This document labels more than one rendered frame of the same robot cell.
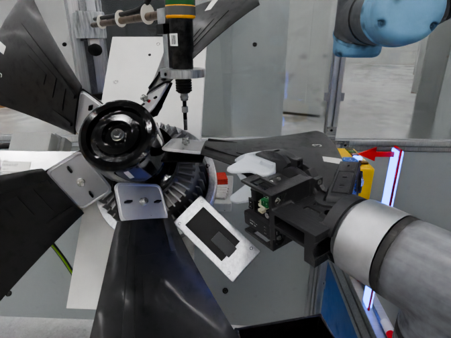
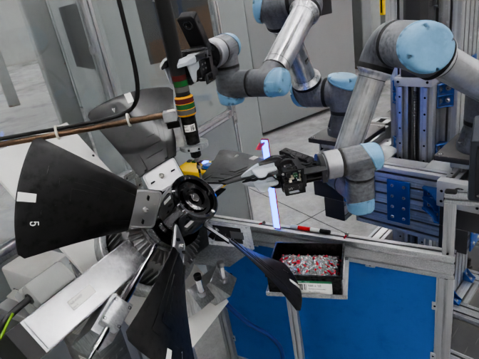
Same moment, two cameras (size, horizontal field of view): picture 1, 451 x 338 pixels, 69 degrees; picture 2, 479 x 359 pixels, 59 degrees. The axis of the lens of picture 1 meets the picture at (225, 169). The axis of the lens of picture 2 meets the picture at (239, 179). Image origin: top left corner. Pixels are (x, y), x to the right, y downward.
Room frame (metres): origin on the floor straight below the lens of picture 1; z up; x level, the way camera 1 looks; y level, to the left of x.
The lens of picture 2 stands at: (-0.05, 0.85, 1.63)
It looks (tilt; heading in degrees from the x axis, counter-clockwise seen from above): 24 degrees down; 301
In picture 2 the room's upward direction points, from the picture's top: 10 degrees counter-clockwise
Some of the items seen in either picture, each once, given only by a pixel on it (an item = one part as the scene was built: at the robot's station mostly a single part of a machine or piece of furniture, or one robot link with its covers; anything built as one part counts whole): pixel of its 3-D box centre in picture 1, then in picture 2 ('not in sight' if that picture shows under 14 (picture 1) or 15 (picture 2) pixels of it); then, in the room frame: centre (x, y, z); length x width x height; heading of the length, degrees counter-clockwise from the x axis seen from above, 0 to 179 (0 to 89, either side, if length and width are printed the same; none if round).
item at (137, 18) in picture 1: (120, 21); (55, 134); (0.79, 0.23, 1.39); 0.54 x 0.01 x 0.01; 32
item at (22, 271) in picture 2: not in sight; (35, 277); (1.12, 0.23, 0.92); 0.17 x 0.16 x 0.11; 177
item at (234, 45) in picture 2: not in sight; (223, 49); (0.57, -0.21, 1.48); 0.11 x 0.08 x 0.09; 97
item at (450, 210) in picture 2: not in sight; (449, 223); (-0.02, -0.27, 0.96); 0.03 x 0.03 x 0.20; 87
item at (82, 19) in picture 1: (88, 25); not in sight; (1.06, 0.40, 1.39); 0.10 x 0.07 x 0.09; 32
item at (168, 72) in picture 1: (178, 42); (186, 129); (0.54, 0.07, 1.35); 0.09 x 0.07 x 0.10; 32
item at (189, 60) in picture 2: not in sight; (191, 69); (0.51, 0.05, 1.48); 0.09 x 0.03 x 0.06; 106
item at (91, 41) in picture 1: (94, 47); not in sight; (1.03, 0.38, 1.33); 0.05 x 0.04 x 0.05; 32
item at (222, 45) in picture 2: not in sight; (211, 53); (0.56, -0.13, 1.49); 0.08 x 0.05 x 0.08; 7
